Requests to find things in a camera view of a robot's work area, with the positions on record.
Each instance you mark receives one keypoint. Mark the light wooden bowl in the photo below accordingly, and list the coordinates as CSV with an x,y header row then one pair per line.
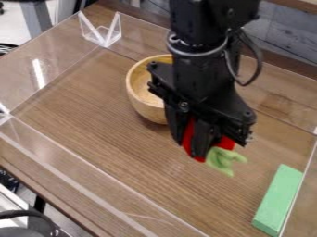
x,y
146,103

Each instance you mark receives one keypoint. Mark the red plush strawberry green leaves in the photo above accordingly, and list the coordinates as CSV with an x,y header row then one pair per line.
x,y
220,155

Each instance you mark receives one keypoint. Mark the green rectangular block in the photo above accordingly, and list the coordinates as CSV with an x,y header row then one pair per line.
x,y
275,203

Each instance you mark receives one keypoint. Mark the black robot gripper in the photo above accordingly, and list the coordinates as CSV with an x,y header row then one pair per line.
x,y
196,87

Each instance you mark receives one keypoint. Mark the black device bottom left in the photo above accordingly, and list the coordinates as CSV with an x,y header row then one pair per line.
x,y
28,223

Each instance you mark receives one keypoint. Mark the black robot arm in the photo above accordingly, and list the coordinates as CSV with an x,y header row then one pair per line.
x,y
207,26

